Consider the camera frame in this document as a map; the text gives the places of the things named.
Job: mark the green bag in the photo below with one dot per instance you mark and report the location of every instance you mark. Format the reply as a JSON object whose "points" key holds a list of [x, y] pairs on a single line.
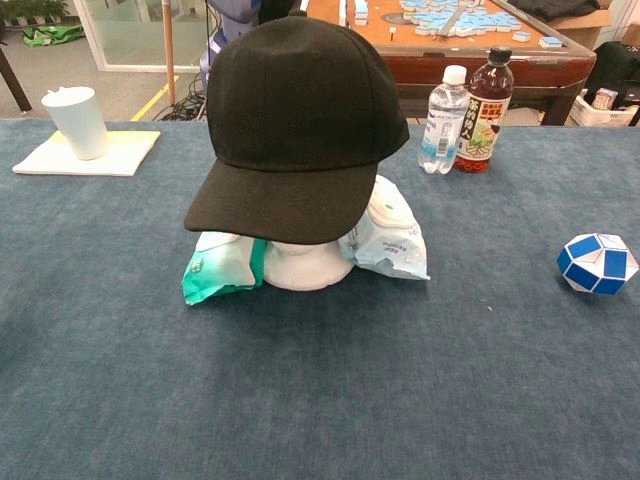
{"points": [[52, 36]]}

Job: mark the white foam mannequin head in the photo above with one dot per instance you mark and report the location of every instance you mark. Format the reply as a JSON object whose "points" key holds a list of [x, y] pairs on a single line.
{"points": [[310, 267]]}

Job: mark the clear water bottle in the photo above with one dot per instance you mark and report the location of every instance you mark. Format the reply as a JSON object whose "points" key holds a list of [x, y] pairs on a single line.
{"points": [[442, 130]]}

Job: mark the blue white snake cube toy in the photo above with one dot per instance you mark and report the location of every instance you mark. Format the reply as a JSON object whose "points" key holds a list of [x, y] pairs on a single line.
{"points": [[600, 265]]}

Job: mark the small drink carton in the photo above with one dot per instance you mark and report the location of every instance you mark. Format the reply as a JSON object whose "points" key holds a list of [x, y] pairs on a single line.
{"points": [[604, 99]]}

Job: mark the black baseball cap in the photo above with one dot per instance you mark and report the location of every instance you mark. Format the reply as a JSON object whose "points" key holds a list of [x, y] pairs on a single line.
{"points": [[300, 125]]}

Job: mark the blue table cloth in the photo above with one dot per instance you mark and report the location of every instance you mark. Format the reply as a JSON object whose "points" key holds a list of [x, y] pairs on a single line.
{"points": [[350, 400]]}

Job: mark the black cloth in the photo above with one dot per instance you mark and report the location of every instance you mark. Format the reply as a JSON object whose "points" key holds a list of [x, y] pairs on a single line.
{"points": [[555, 9]]}

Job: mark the dark table leg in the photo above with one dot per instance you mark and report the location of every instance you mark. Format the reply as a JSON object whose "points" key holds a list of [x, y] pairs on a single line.
{"points": [[12, 80]]}

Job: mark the white yellow square pad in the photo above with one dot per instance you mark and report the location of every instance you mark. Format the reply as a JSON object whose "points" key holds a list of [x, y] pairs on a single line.
{"points": [[130, 150]]}

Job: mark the brown mahjong table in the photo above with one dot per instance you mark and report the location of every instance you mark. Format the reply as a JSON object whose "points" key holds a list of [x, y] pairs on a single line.
{"points": [[430, 70]]}

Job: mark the white paper cup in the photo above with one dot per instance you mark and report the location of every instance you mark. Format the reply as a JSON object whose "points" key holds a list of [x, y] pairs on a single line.
{"points": [[77, 125]]}

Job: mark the dark tea bottle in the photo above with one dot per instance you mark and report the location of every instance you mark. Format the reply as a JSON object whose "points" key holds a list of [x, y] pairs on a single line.
{"points": [[485, 125]]}

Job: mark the green wet wipes pack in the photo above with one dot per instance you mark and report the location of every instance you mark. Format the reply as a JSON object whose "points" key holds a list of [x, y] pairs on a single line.
{"points": [[220, 270]]}

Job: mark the wooden pole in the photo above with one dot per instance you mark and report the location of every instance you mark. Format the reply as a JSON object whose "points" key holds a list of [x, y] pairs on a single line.
{"points": [[170, 50]]}

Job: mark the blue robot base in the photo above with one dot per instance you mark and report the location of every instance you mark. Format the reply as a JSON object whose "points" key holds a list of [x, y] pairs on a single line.
{"points": [[235, 12]]}

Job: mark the white plastic basket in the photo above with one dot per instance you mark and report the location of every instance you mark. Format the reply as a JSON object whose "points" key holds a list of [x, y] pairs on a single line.
{"points": [[607, 117]]}

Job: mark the black bag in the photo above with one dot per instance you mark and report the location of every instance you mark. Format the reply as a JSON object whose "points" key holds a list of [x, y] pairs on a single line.
{"points": [[620, 65]]}

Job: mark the light blue wet wipes pack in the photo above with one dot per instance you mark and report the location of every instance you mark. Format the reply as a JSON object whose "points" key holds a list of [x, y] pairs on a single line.
{"points": [[390, 240]]}

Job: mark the blue mahjong tile heap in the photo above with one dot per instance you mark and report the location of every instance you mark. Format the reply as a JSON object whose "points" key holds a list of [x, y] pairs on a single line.
{"points": [[470, 20]]}

